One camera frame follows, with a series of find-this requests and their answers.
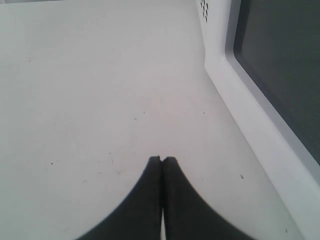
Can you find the white microwave oven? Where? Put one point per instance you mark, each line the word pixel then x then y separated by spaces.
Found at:
pixel 268 75

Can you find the white Midea microwave body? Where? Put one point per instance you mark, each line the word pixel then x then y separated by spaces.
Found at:
pixel 209 12

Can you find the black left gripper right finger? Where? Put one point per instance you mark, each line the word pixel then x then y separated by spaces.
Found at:
pixel 186 215

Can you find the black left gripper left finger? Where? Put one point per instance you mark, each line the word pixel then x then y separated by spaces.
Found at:
pixel 139 215

